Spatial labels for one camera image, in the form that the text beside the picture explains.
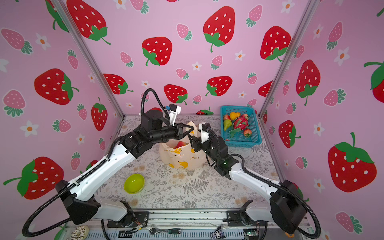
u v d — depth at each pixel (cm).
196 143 66
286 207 41
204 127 62
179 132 56
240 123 105
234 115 113
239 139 107
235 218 73
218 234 68
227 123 110
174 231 70
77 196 39
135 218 73
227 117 114
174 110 59
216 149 54
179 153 75
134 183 85
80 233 69
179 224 73
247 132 104
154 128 51
